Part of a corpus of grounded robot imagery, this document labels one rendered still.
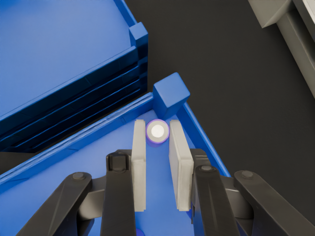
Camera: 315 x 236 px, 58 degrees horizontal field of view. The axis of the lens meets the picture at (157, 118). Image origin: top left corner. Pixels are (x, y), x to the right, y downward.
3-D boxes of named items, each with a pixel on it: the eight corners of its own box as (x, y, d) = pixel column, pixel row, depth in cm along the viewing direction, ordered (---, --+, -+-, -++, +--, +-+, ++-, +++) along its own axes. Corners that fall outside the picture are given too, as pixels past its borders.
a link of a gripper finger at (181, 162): (179, 160, 14) (194, 160, 14) (169, 119, 21) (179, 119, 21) (176, 212, 15) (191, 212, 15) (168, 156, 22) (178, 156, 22)
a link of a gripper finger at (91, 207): (131, 221, 13) (65, 222, 13) (134, 170, 18) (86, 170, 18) (130, 193, 13) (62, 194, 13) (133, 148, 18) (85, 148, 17)
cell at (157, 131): (151, 151, 26) (153, 148, 20) (141, 134, 27) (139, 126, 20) (168, 141, 27) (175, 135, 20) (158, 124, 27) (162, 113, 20)
